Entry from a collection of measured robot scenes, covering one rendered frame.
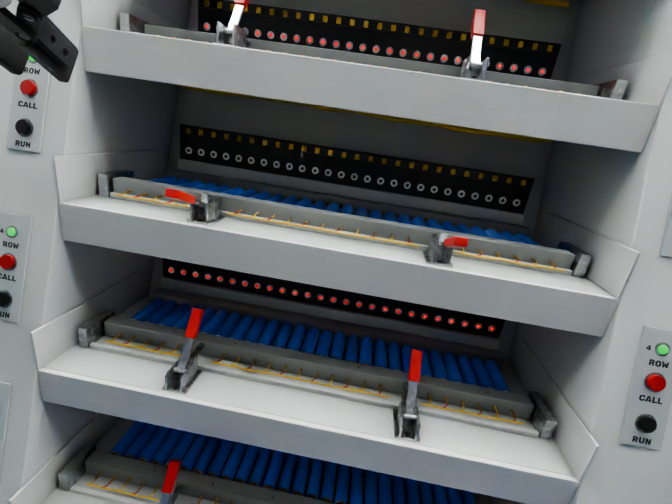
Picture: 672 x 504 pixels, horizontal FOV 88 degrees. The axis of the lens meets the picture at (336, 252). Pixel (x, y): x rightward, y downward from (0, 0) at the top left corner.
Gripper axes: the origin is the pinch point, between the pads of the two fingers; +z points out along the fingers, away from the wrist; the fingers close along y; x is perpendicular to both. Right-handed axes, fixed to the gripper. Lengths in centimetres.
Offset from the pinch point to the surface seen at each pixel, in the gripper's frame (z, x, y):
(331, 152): 25.5, -7.9, -22.1
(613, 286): 12, 8, -54
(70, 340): 22.0, 24.4, 5.7
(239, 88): 10.8, -6.3, -12.1
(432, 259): 12.7, 8.6, -35.7
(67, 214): 14.8, 9.9, 5.0
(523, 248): 15.6, 5.0, -46.7
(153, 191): 17.9, 4.8, -1.9
